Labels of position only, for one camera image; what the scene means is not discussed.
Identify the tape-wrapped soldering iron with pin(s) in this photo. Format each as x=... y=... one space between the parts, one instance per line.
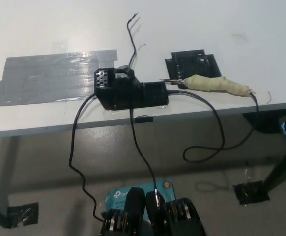
x=211 y=83

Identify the black soldering station base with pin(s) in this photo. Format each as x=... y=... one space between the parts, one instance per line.
x=123 y=96

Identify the black robot torso blocks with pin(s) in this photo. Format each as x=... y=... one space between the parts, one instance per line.
x=135 y=204

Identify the small black tape strip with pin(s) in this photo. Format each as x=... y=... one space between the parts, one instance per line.
x=144 y=119

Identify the teal TP-Link box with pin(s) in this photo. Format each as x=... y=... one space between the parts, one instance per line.
x=118 y=196

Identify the black floor tape patch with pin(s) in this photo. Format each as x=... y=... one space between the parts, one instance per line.
x=22 y=215
x=251 y=193

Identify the grey duct tape patch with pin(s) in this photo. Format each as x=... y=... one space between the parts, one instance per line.
x=47 y=76

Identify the black under-table bracket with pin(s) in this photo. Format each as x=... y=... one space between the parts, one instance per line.
x=263 y=123

